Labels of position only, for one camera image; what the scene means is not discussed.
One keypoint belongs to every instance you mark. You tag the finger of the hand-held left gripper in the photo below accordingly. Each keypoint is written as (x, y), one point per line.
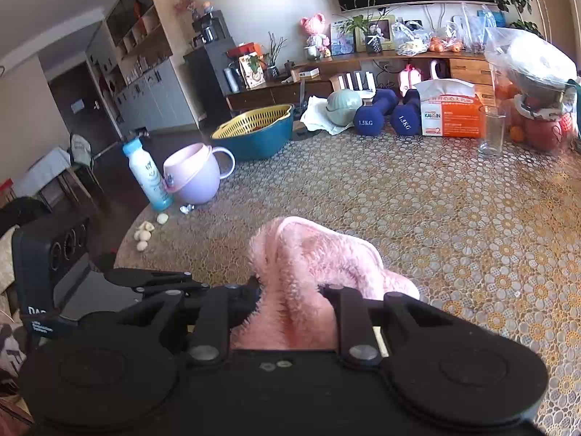
(150, 276)
(181, 288)

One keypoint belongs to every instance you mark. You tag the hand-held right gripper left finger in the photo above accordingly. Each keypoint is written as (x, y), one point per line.
(240, 294)

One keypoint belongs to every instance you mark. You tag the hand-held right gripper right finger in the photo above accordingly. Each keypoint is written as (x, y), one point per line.
(346, 311)

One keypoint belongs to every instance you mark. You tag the pink fluffy cloth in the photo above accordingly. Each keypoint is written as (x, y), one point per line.
(308, 263)

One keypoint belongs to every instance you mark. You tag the small silver foil wrapper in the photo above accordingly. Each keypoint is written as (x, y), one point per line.
(187, 209)

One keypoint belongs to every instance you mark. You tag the blue and white bottle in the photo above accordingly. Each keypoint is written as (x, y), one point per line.
(147, 177)

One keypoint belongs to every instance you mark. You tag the small side table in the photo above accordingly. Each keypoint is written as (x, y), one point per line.
(43, 172)

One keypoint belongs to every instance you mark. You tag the patterned lace tablecloth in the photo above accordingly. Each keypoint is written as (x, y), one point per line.
(408, 218)

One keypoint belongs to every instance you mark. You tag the pink inner bowl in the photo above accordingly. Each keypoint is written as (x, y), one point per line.
(186, 163)

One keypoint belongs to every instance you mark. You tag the chair with draped cloth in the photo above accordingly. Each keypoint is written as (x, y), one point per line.
(81, 150)

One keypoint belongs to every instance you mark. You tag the teal basin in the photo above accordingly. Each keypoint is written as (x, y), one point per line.
(263, 143)

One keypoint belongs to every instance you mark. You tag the yellow colander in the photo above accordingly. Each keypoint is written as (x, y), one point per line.
(245, 122)

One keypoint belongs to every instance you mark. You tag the dark doorway door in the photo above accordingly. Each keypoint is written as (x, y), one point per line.
(86, 104)

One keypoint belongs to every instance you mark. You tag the white cloth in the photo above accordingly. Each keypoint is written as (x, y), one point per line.
(315, 118)

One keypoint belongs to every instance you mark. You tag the blue dumbbell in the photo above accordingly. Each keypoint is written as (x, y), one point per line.
(370, 120)
(406, 120)

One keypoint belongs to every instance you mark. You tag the black cabinet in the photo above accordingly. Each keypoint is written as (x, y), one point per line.
(206, 81)

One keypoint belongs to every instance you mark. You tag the pale green round bowl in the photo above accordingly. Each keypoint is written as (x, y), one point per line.
(342, 106)

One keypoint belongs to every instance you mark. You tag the dark thermos bottle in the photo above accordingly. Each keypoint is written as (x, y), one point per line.
(231, 79)

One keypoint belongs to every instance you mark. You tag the wooden sideboard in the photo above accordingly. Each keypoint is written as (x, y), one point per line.
(317, 86)

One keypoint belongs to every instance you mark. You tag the printed picture box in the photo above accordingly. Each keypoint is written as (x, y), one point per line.
(251, 70)

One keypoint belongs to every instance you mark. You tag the orange and white box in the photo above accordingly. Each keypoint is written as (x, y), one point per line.
(454, 113)

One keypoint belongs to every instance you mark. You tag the flat white box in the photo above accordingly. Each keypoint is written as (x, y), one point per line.
(305, 73)

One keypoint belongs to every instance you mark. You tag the white slatted chair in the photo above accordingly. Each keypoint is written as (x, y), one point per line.
(356, 81)

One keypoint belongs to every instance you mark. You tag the clear drinking glass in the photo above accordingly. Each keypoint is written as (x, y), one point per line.
(492, 131)

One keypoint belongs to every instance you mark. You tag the vase with twigs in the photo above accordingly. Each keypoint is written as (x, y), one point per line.
(273, 61)

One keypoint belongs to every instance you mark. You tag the metal cup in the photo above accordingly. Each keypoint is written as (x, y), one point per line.
(312, 53)

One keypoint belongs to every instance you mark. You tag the black coffee machine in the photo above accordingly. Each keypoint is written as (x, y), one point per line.
(209, 27)

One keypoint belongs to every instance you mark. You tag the bag of oranges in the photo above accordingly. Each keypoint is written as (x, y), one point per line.
(542, 129)

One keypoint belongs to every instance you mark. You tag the blue picture card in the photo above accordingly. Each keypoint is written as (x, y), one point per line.
(340, 43)

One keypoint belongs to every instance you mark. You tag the small potted plant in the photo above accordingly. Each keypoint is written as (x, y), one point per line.
(374, 41)

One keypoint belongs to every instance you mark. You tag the pink doll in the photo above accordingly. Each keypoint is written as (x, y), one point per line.
(314, 32)

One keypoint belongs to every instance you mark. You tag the clear bag of food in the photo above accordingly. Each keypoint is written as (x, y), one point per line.
(408, 38)

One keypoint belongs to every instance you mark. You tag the loose oranges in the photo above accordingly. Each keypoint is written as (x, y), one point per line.
(445, 45)

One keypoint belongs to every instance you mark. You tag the clear plastic bag with bowl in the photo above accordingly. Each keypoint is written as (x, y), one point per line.
(535, 61)

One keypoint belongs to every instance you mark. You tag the wall shelf unit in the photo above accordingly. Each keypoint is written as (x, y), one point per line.
(140, 54)

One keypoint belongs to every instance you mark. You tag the wooden photo frame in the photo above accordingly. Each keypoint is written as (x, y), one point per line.
(386, 32)

